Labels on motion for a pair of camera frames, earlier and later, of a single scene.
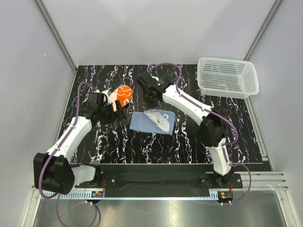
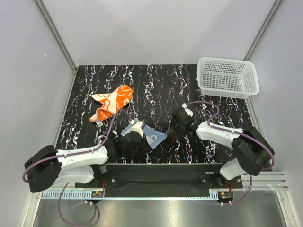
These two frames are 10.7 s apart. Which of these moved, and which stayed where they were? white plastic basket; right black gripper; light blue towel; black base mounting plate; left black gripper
Moved: light blue towel; right black gripper; left black gripper
Stayed: black base mounting plate; white plastic basket
